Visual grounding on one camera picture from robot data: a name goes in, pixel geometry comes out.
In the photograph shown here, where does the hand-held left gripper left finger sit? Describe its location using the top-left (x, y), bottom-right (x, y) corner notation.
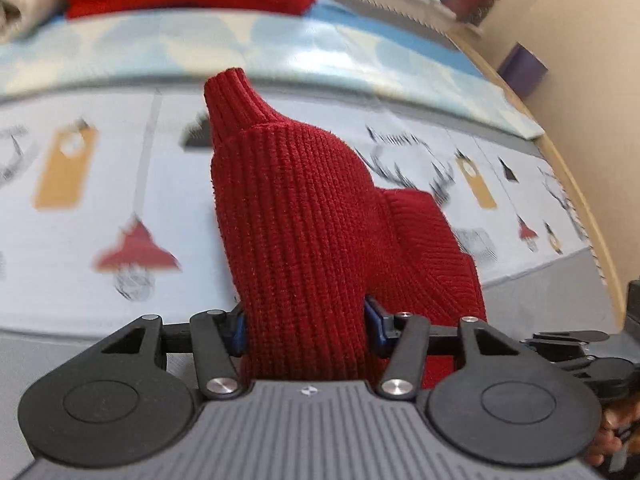
top-left (98, 309), bottom-right (249, 402)

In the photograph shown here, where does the red knit sweater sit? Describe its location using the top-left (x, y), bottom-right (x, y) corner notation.
top-left (203, 67), bottom-right (489, 392)

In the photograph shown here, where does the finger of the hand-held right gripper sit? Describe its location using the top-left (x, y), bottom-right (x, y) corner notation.
top-left (520, 329), bottom-right (612, 367)

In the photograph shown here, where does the person's right hand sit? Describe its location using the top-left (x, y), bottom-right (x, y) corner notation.
top-left (584, 394), bottom-right (640, 469)

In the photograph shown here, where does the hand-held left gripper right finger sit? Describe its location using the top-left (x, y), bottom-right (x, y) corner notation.
top-left (363, 296), bottom-right (525, 402)

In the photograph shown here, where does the beige folded cloth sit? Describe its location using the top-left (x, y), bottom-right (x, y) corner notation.
top-left (0, 0), bottom-right (70, 44)

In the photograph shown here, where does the printed table cloth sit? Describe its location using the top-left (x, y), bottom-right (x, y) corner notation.
top-left (309, 0), bottom-right (632, 332)

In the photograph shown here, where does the purple box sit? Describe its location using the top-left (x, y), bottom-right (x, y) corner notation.
top-left (497, 42), bottom-right (549, 99)

